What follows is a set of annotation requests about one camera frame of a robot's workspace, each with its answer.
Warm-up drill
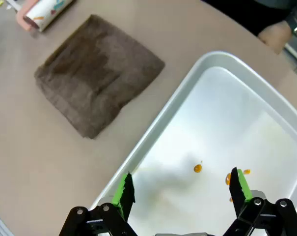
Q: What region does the person's dark sleeved forearm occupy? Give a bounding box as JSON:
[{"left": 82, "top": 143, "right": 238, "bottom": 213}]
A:
[{"left": 201, "top": 0, "right": 297, "bottom": 38}]

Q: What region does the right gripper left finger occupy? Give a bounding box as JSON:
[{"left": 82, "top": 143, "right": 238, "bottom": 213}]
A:
[{"left": 59, "top": 171, "right": 139, "bottom": 236}]

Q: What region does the brown towel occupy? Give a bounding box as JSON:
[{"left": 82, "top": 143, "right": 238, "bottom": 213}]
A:
[{"left": 34, "top": 14, "right": 166, "bottom": 140}]

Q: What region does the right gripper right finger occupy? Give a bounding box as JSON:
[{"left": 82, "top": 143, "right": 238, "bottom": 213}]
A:
[{"left": 221, "top": 167, "right": 297, "bottom": 236}]

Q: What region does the silver metal baking tray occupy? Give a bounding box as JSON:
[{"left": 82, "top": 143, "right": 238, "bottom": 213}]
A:
[{"left": 88, "top": 51, "right": 297, "bottom": 236}]

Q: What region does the person's bare hand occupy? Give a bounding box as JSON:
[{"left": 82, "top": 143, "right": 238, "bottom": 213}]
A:
[{"left": 258, "top": 20, "right": 293, "bottom": 55}]

